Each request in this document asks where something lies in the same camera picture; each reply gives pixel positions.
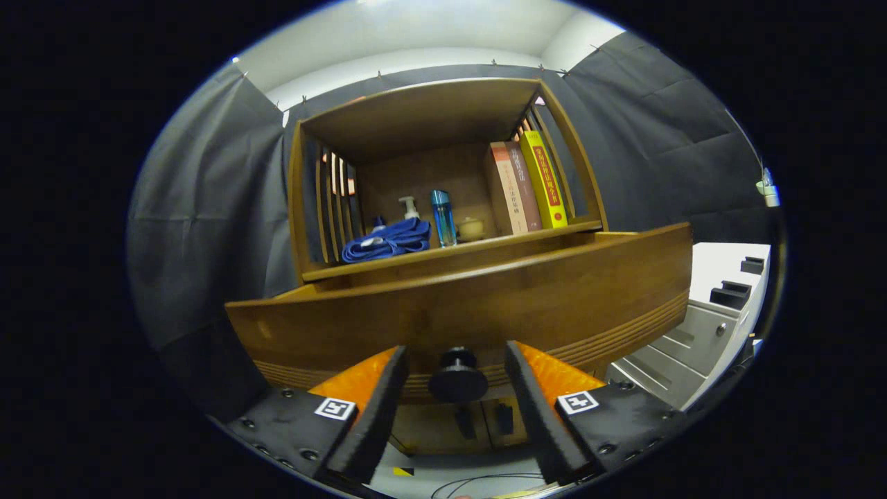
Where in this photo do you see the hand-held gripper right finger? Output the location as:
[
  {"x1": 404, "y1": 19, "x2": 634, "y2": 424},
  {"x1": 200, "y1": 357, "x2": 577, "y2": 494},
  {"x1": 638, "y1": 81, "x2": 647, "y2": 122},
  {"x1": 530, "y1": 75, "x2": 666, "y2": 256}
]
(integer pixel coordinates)
[{"x1": 504, "y1": 340, "x2": 694, "y2": 486}]

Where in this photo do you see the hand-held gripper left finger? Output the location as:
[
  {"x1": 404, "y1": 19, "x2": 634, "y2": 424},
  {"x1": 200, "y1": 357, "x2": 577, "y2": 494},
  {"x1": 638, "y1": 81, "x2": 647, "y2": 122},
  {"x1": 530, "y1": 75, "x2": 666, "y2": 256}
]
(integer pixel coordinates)
[{"x1": 225, "y1": 345, "x2": 410, "y2": 486}]

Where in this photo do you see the wooden drawer with black knob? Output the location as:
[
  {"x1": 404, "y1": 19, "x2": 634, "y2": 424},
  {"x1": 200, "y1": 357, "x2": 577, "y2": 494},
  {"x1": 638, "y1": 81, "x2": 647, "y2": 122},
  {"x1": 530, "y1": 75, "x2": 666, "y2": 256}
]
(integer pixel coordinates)
[{"x1": 225, "y1": 222, "x2": 694, "y2": 406}]

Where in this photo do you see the wooden cabinet door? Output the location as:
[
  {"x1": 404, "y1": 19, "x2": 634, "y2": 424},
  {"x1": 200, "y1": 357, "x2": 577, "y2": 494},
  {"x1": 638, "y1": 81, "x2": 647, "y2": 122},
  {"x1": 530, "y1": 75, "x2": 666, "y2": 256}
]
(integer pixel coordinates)
[
  {"x1": 483, "y1": 396, "x2": 533, "y2": 448},
  {"x1": 392, "y1": 402, "x2": 489, "y2": 455}
]

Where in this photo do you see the wooden countertop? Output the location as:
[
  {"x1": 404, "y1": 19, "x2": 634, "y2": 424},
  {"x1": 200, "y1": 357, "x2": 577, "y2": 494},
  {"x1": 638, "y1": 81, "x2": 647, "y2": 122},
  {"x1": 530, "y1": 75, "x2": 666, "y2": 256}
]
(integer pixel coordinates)
[{"x1": 302, "y1": 215, "x2": 604, "y2": 283}]

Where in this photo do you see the wooden cabinet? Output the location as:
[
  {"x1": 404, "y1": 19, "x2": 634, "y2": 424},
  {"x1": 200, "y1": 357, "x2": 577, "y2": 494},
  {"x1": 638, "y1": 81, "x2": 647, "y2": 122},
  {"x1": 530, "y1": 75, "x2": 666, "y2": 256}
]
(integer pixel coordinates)
[{"x1": 288, "y1": 78, "x2": 611, "y2": 457}]

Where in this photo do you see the blue folded towel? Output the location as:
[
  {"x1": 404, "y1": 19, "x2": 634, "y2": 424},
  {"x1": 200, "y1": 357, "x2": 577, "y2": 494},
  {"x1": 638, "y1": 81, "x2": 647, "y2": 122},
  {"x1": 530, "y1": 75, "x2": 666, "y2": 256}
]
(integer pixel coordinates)
[{"x1": 342, "y1": 217, "x2": 432, "y2": 264}]

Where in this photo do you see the white desk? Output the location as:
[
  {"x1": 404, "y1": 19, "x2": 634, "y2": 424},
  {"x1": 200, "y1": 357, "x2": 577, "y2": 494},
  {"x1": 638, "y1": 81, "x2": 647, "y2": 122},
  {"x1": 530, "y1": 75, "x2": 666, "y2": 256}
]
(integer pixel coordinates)
[{"x1": 606, "y1": 243, "x2": 772, "y2": 411}]

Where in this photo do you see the tall blue bottle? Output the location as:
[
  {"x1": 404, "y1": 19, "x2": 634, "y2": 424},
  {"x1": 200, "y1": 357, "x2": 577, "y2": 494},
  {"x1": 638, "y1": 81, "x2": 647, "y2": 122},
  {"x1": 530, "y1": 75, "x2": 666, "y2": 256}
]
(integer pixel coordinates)
[{"x1": 430, "y1": 190, "x2": 458, "y2": 248}]

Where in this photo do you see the beige orange book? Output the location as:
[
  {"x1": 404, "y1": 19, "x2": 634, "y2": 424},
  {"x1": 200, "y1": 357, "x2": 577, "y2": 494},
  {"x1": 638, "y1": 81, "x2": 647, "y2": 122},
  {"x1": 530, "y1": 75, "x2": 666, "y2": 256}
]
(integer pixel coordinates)
[{"x1": 489, "y1": 142, "x2": 529, "y2": 236}]

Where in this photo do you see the brown book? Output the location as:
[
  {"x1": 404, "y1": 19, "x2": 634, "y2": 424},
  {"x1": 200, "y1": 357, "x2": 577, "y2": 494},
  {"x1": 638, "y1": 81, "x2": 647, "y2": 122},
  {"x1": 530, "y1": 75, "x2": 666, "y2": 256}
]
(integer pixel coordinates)
[{"x1": 506, "y1": 141, "x2": 543, "y2": 232}]

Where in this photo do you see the yellow book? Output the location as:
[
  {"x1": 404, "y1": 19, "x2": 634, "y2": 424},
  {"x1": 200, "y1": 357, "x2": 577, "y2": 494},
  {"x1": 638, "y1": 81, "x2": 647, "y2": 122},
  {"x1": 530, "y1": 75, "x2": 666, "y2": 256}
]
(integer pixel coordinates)
[{"x1": 520, "y1": 130, "x2": 569, "y2": 229}]

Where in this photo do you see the black backdrop cloth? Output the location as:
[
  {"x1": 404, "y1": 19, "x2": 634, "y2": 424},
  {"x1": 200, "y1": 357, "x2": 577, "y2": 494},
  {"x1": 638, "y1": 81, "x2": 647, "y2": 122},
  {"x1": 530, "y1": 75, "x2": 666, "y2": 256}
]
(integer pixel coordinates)
[{"x1": 127, "y1": 31, "x2": 780, "y2": 423}]

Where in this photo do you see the desk lamp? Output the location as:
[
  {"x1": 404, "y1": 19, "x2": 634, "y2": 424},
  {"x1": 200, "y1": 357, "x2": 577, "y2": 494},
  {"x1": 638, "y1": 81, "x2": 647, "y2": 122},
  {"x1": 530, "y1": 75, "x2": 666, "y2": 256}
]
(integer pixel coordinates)
[{"x1": 755, "y1": 168, "x2": 781, "y2": 207}]

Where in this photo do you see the black floor cable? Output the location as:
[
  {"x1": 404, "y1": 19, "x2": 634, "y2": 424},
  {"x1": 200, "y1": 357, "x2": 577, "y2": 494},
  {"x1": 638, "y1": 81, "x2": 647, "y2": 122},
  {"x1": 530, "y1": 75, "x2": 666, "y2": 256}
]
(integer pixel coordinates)
[{"x1": 431, "y1": 473, "x2": 548, "y2": 499}]

